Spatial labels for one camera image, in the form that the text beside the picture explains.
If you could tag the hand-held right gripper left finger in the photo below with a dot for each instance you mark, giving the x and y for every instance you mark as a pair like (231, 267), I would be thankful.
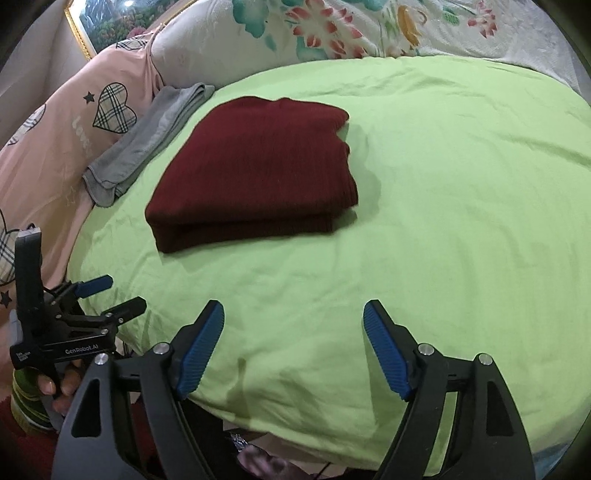
(203, 350)

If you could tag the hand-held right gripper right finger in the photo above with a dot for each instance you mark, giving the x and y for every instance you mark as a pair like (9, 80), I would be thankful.
(385, 350)

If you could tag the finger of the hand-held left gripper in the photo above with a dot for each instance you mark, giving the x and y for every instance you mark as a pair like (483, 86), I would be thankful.
(94, 285)
(124, 309)

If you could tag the maroon knit sweater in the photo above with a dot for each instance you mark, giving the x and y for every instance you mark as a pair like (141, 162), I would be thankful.
(258, 170)

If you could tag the person's left forearm striped sleeve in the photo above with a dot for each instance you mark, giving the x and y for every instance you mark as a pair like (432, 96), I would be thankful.
(27, 401)

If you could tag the person's left hand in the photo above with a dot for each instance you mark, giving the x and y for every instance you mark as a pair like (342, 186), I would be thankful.
(74, 378)

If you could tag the pink heart print pillow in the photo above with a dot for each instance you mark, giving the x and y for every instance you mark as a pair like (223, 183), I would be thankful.
(51, 161)

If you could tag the light green bed sheet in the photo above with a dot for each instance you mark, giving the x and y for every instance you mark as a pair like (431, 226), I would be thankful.
(438, 207)

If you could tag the grey folded cloth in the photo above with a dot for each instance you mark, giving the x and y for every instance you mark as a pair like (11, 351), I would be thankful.
(143, 138)

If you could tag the dark red cloth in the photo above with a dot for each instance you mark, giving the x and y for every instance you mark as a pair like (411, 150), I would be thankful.
(25, 452)

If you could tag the gold framed picture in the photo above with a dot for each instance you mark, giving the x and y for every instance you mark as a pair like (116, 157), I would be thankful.
(120, 21)

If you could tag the white floral printed blanket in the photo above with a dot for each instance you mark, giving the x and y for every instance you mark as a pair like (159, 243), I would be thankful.
(351, 27)

